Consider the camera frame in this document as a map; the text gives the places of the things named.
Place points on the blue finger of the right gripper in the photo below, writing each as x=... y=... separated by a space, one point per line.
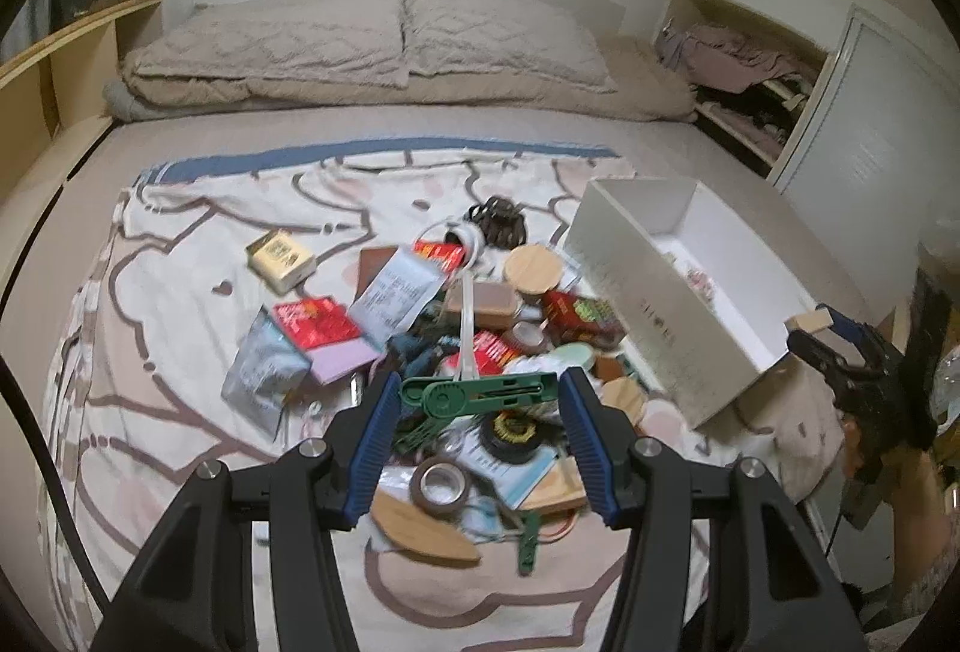
x=814 y=352
x=842 y=325

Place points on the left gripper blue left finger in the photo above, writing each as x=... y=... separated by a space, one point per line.
x=373 y=448

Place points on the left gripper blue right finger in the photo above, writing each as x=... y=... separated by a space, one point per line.
x=581 y=415

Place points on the rectangular wooden block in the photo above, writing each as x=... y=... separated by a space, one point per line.
x=810 y=322

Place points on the green plastic clip tool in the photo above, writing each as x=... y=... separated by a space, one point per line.
x=441 y=401

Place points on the mint green round case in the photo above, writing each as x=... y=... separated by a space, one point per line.
x=569 y=356

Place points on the black yellow tape roll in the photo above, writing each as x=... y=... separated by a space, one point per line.
x=512 y=437

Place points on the red cigarette box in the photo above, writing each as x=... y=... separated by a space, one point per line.
x=572 y=318

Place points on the brown tape roll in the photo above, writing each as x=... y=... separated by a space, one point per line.
x=440 y=487

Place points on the white cardboard shoe box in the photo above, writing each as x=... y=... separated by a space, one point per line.
x=634 y=239

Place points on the red booklet packet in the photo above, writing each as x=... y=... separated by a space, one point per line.
x=314 y=323

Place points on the pink flower packet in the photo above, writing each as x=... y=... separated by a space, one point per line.
x=701 y=285

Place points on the leaf shaped wooden block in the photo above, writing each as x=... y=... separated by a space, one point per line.
x=415 y=531

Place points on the round wooden lid box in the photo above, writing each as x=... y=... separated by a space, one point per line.
x=533 y=270

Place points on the white louvered closet door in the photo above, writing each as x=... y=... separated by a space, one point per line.
x=877 y=158

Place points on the small yellow card box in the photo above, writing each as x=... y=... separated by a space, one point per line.
x=280 y=261

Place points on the patterned cartoon blanket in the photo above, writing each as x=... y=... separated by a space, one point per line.
x=171 y=358

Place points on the black hair claw clip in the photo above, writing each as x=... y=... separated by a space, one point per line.
x=501 y=222

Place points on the pile of clothes in closet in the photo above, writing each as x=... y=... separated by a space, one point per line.
x=750 y=84

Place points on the beige folded duvet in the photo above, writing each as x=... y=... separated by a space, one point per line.
x=646 y=90

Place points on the right quilted beige pillow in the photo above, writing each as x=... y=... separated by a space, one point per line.
x=481 y=37

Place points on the quilted beige pillow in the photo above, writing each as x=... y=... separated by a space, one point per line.
x=345 y=42
x=481 y=37

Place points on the left quilted beige pillow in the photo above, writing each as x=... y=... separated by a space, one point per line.
x=345 y=42

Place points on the wooden bedside shelf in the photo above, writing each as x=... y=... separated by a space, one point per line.
x=54 y=111

